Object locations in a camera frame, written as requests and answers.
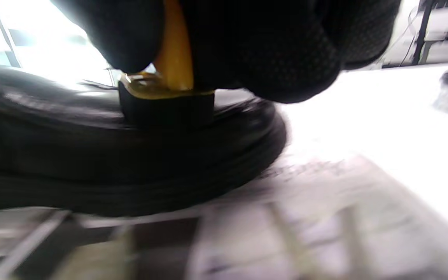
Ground person's right hand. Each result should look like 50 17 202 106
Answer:
51 0 402 104

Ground yellow sponge applicator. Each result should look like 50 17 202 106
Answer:
118 0 215 127

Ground printed newspaper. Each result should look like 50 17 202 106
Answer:
0 155 448 280

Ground black leather shoe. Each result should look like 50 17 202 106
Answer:
0 66 289 217

